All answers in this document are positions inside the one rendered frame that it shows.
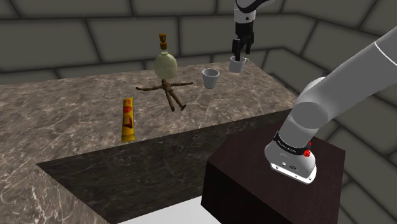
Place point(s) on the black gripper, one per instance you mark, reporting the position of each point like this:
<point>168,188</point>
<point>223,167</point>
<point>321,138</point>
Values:
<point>244,29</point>

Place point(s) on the small grey cup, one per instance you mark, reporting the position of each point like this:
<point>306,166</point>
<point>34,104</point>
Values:
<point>210,79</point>
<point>237,66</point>

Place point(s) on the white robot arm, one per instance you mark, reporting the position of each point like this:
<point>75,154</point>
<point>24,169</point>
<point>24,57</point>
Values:
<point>338,93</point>

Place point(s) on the pale green bottle brown cap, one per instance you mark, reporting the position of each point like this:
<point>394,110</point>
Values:
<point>166,65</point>

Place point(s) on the brown wooden mannequin figure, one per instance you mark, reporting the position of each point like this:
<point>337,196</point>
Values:
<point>168,88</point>

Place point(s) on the dark robot stand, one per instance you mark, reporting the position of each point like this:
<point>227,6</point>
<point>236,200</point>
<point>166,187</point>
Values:
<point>248,183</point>

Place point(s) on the yellow red tube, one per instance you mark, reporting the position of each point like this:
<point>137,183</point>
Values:
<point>127,121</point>

